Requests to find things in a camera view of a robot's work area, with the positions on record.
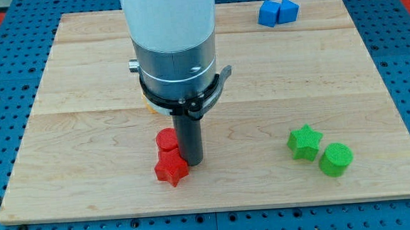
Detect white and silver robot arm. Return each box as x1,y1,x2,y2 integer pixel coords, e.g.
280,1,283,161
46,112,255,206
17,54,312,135
120,0,216,100

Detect yellow hexagon block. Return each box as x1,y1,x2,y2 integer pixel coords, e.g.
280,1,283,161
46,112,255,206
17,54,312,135
142,95,158,114

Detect light wooden board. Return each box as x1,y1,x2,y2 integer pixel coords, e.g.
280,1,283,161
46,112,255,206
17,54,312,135
0,0,410,226

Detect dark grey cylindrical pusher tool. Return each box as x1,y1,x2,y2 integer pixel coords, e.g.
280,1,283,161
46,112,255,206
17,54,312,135
172,115,204,167

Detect red cylinder block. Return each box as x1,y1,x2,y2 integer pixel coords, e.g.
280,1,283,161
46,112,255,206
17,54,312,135
155,127,179,152

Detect red star block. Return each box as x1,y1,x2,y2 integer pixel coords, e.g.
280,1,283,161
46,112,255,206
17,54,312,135
154,148,189,187

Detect green star block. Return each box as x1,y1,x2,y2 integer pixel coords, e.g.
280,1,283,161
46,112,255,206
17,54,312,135
287,125,323,162

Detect blue cube block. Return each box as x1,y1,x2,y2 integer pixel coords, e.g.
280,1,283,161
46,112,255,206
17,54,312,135
258,1,281,28

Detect blue triangular prism block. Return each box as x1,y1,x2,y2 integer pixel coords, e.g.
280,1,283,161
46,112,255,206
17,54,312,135
278,0,300,24

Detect green cylinder block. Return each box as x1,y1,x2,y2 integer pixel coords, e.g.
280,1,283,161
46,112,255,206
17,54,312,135
319,142,354,177

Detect black clamp ring with lever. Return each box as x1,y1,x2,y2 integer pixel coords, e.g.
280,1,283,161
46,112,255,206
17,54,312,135
138,64,236,125

